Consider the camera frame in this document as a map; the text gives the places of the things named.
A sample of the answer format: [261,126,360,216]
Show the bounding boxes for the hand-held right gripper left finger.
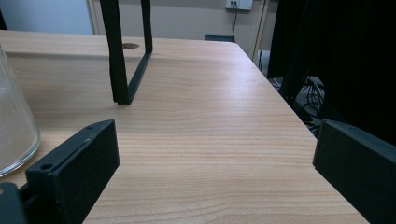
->
[25,119,120,224]

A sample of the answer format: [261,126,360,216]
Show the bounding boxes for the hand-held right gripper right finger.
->
[312,119,396,224]

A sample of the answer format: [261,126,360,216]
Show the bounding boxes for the black curtain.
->
[266,0,396,147]

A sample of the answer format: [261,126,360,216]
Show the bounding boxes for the dark box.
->
[205,34,236,43]

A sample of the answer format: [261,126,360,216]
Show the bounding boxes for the tangled black floor cables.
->
[271,75,326,137]

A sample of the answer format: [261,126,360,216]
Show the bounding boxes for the black metal shelf frame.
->
[99,0,154,105]

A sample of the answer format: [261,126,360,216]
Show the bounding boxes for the black power cable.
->
[230,2,238,41]

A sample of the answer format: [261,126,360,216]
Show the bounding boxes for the white wall socket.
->
[225,0,254,11]

